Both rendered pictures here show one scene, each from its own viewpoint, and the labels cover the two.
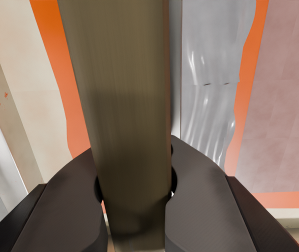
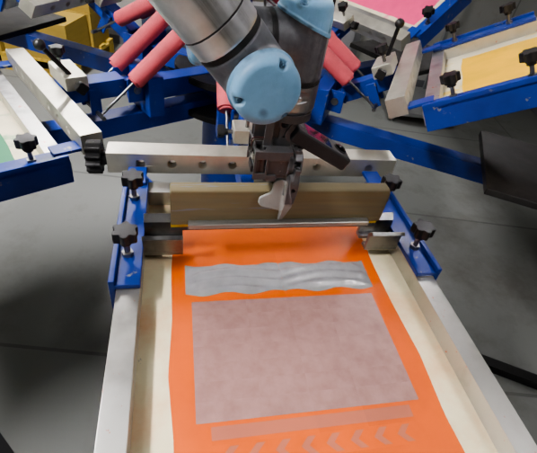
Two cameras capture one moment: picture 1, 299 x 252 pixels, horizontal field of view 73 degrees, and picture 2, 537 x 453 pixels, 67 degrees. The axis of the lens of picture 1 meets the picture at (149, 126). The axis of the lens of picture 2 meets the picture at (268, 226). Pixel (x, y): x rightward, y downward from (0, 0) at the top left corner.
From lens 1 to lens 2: 0.72 m
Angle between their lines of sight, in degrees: 61
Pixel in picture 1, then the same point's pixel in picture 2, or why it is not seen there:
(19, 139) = not seen: hidden behind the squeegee
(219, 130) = (251, 284)
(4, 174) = not seen: hidden behind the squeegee
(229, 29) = (309, 279)
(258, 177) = (209, 317)
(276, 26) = (315, 301)
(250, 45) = (303, 292)
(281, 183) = (203, 335)
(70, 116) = not seen: hidden behind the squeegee
